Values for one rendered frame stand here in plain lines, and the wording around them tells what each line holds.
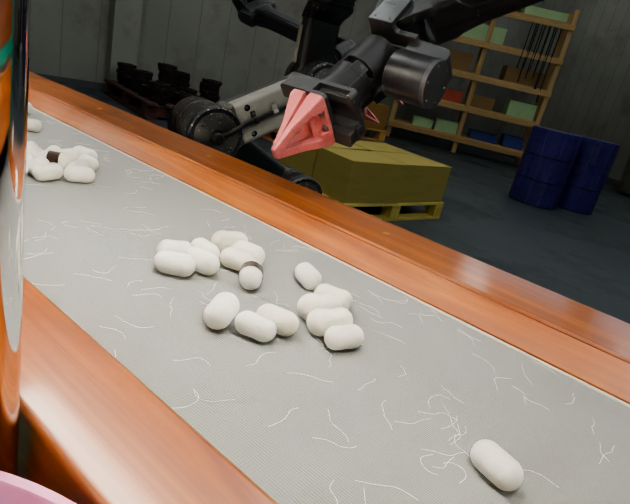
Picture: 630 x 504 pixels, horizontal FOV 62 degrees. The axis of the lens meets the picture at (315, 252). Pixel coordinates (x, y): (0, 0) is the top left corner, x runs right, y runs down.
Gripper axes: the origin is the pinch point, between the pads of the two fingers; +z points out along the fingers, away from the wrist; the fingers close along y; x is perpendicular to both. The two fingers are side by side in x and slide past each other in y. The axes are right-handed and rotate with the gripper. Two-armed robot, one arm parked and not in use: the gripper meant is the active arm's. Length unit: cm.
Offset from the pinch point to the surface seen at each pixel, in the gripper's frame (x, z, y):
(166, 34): 243, -277, -562
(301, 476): -10.4, 25.6, 30.0
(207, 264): -5.2, 17.4, 10.0
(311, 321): -4.6, 16.6, 21.0
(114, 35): 208, -216, -562
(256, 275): -4.1, 15.6, 13.7
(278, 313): -6.3, 18.0, 19.5
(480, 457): -6.1, 18.5, 35.7
